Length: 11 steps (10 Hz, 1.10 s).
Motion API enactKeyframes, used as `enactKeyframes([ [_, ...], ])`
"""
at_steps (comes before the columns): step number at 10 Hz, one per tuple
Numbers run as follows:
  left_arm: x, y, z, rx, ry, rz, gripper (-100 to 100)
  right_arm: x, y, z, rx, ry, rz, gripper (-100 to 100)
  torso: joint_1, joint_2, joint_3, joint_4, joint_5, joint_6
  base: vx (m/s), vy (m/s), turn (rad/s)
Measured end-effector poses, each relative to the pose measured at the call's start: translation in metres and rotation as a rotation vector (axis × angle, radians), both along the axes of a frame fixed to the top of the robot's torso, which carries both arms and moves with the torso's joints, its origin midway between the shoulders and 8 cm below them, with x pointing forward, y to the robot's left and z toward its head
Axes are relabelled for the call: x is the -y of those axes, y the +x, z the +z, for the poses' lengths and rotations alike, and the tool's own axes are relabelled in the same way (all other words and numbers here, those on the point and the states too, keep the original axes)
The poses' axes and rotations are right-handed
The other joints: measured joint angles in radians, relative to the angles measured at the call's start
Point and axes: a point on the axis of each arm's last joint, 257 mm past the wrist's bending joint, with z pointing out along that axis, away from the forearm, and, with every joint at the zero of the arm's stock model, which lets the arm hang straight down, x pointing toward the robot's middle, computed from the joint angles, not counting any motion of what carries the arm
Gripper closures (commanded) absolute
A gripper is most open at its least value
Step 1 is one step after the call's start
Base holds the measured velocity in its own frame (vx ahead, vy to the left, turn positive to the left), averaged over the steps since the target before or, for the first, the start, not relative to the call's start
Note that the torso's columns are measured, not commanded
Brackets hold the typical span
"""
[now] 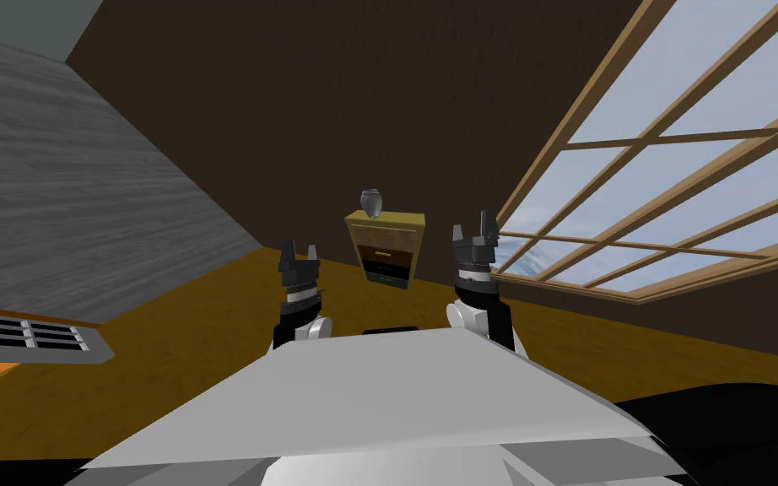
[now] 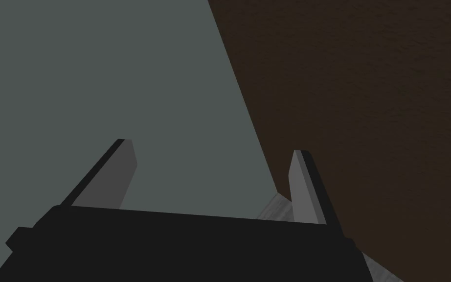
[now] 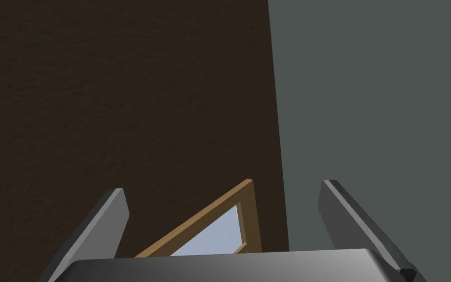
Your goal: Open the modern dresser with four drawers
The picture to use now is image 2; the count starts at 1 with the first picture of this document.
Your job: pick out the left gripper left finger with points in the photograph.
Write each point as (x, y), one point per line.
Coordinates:
(110, 180)

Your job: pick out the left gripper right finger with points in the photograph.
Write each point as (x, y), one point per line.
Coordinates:
(307, 192)

